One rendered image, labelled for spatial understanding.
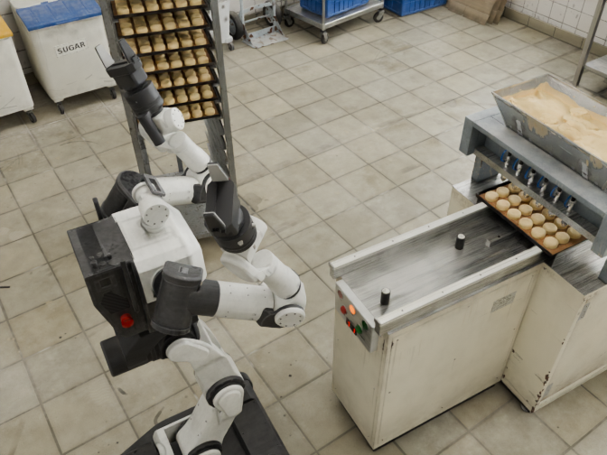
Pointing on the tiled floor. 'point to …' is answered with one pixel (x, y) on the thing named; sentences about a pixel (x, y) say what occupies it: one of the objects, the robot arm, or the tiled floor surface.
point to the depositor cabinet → (552, 320)
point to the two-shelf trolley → (331, 17)
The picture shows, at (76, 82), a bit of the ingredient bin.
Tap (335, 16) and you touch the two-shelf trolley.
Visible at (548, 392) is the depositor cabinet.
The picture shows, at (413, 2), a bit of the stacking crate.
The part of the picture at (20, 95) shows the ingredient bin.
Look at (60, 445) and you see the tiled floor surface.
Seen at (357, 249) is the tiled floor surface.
